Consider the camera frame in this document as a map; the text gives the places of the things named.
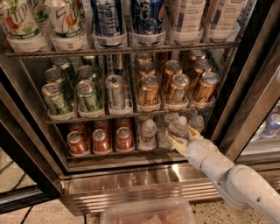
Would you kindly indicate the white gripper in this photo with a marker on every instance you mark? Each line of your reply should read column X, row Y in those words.
column 199, row 150

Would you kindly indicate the clear water bottle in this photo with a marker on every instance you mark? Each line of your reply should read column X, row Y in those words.
column 178, row 127
column 197, row 122
column 147, row 139

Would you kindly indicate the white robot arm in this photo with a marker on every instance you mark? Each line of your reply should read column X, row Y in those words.
column 239, row 185

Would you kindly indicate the fridge glass door right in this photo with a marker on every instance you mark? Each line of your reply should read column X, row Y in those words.
column 250, row 88

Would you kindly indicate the stainless steel fridge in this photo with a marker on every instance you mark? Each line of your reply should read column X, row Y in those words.
column 37, row 140

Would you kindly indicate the white bottle left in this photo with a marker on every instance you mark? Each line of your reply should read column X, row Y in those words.
column 185, row 19

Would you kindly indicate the white bottle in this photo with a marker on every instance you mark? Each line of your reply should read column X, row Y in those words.
column 221, row 17
column 185, row 19

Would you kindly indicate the white bottle right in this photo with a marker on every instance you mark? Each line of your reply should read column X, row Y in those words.
column 221, row 17

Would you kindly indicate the blue bottle right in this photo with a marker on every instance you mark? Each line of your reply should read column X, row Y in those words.
column 147, row 19

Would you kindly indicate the blue bottle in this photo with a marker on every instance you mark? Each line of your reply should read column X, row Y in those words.
column 108, row 22
column 147, row 19

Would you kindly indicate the blue bottle left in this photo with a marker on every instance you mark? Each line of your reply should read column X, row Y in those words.
column 108, row 22

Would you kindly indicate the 7up bottle right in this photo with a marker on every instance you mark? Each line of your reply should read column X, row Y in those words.
column 65, row 19

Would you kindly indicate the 7up bottle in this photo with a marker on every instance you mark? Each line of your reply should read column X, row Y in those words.
column 65, row 19
column 19, row 20

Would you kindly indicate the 7up bottle left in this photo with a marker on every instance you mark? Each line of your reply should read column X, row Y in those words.
column 19, row 20

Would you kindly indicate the gold can front middle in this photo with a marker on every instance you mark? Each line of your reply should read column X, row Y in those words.
column 178, row 89

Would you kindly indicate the gold can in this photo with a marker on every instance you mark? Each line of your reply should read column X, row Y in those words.
column 205, row 87
column 178, row 89
column 149, row 88

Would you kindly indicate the gold can front right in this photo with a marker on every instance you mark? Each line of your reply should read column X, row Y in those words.
column 205, row 87

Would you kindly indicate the gold can front left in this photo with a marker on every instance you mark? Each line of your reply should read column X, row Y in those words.
column 149, row 88

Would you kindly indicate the red can front right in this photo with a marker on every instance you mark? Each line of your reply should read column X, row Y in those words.
column 124, row 140

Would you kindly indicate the red can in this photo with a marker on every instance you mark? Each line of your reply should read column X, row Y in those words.
column 124, row 140
column 77, row 144
column 101, row 142

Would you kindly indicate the clear plastic container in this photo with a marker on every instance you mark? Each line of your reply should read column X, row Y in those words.
column 173, row 210

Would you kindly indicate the gold can second row middle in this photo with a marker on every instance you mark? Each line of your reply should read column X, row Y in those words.
column 171, row 67

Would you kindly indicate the gold can second row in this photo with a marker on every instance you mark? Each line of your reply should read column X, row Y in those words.
column 146, row 68
column 171, row 67
column 200, row 66

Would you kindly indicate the gold can second row right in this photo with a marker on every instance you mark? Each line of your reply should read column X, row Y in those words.
column 200, row 66

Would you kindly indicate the gold can second row left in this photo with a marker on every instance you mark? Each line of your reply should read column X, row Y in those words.
column 146, row 68

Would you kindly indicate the silver can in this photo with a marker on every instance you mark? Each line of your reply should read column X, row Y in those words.
column 115, row 87

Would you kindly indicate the blue can behind door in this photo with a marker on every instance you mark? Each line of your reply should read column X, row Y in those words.
column 272, row 126

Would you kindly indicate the red can front middle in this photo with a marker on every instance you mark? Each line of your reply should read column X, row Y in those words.
column 101, row 142

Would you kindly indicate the red can front left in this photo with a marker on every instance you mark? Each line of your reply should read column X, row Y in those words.
column 77, row 144

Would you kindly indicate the green can front right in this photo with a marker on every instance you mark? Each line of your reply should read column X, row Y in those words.
column 88, row 97

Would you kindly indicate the green can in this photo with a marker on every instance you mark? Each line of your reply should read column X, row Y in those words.
column 57, row 75
column 88, row 97
column 87, row 73
column 55, row 99

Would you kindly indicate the green can middle right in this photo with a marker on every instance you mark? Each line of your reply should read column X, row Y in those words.
column 87, row 73

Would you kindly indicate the green can front left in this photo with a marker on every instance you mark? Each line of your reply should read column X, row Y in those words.
column 55, row 99

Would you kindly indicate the green can middle left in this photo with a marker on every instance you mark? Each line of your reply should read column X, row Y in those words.
column 57, row 75

